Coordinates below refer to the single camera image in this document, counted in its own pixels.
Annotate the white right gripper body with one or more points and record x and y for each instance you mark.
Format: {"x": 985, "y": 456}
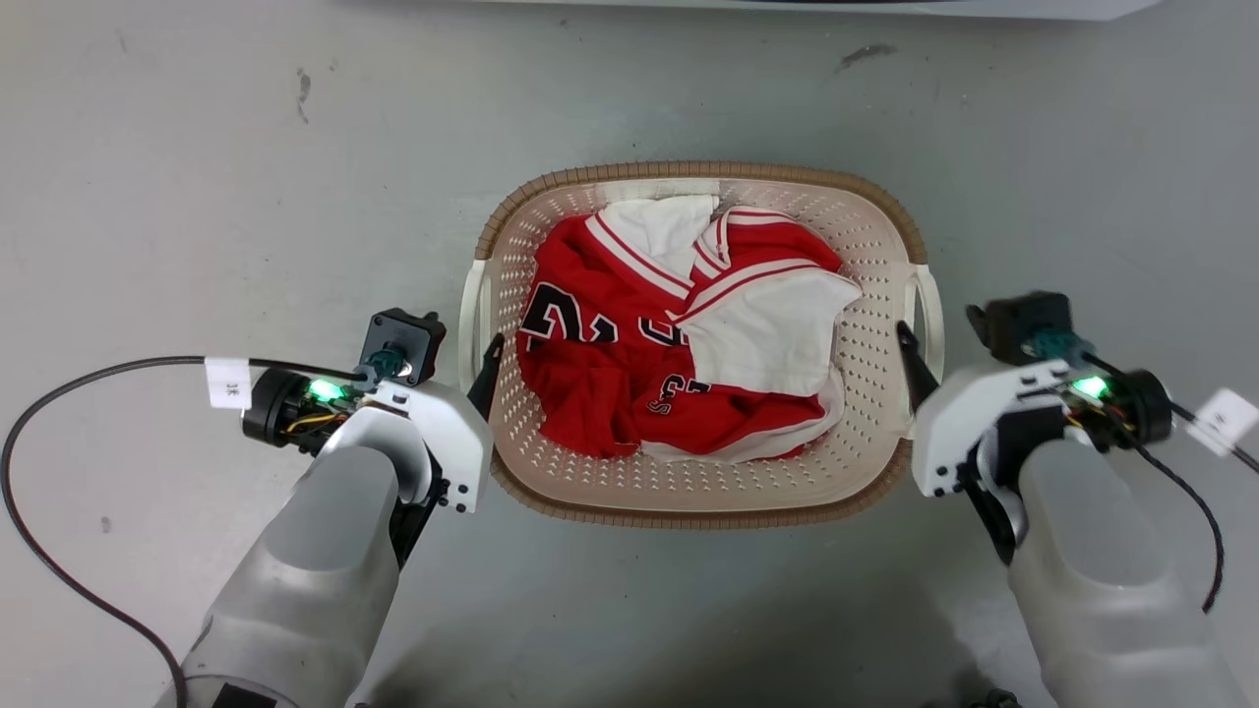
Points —
{"x": 954, "y": 423}

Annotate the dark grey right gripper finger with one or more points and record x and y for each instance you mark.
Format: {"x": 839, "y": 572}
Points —
{"x": 917, "y": 374}

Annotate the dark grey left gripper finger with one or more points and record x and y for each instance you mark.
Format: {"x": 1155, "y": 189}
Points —
{"x": 488, "y": 374}

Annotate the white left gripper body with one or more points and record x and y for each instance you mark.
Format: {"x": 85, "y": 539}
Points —
{"x": 454, "y": 433}

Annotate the beige perforated plastic laundry basket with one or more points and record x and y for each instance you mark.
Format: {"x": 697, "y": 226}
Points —
{"x": 689, "y": 472}

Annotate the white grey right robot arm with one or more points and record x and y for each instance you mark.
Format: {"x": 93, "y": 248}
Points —
{"x": 1102, "y": 580}

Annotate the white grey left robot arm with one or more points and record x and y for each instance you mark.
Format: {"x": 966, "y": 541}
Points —
{"x": 315, "y": 570}

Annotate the red and white sports jersey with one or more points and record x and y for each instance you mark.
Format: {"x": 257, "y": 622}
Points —
{"x": 600, "y": 393}

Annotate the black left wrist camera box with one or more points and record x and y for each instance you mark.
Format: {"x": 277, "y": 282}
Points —
{"x": 403, "y": 339}

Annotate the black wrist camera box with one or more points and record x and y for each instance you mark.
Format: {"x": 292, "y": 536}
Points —
{"x": 1023, "y": 324}
{"x": 403, "y": 339}

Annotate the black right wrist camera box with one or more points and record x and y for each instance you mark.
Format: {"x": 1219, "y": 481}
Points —
{"x": 1023, "y": 324}

